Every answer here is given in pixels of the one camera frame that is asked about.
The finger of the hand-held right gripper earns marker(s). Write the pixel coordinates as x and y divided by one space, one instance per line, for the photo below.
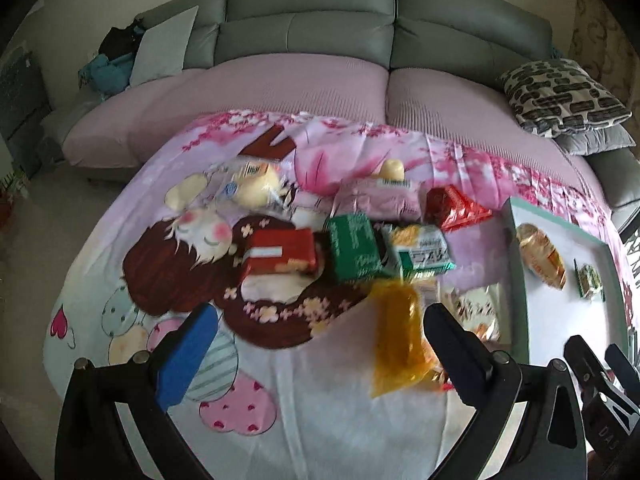
622 365
587 365

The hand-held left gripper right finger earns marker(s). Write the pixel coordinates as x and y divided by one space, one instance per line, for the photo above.
460 355

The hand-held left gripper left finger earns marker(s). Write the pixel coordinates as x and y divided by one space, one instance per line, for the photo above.
187 355

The yellow snack packet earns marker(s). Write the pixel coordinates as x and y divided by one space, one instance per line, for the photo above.
397 340

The white tray with teal rim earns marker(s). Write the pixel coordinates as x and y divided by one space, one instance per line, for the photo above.
550 310

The small green snack packet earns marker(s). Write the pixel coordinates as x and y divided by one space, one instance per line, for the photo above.
590 280

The golden snack packet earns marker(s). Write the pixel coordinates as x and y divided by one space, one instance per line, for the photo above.
542 255

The red snack box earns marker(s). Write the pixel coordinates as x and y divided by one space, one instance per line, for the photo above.
280 250

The white printed snack packet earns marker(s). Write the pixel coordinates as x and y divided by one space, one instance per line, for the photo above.
475 307

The green white snack packet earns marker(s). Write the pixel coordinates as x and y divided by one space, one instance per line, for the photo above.
422 252

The printed pink blanket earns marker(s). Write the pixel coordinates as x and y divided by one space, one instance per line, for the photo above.
310 410

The red foil snack packet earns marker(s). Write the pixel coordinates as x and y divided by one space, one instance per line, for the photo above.
455 207

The green snack box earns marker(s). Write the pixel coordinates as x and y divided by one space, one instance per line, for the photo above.
352 247

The pink snack packet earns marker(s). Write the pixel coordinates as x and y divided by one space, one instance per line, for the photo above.
380 202

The clear bag of yellow bread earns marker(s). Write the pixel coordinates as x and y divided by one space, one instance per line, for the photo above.
255 185

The yellow bun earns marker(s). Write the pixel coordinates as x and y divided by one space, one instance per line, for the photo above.
392 170

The grey cushion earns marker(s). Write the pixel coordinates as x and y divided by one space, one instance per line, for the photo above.
595 140

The black beige patterned cushion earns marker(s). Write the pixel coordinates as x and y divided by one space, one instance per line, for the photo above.
565 95

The teal cloth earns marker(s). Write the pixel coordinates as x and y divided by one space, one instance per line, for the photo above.
105 75

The pink sofa cover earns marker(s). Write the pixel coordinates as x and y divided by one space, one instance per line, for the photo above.
300 85

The dark grey panel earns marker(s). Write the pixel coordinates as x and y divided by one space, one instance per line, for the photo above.
20 105

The light grey pillow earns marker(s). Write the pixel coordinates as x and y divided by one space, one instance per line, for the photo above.
165 45

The black cloth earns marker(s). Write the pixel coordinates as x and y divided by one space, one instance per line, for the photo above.
120 40

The beige patterned curtain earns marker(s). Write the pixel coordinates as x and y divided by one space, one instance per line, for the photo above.
600 30

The grey leather sofa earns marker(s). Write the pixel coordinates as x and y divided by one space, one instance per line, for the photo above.
310 5

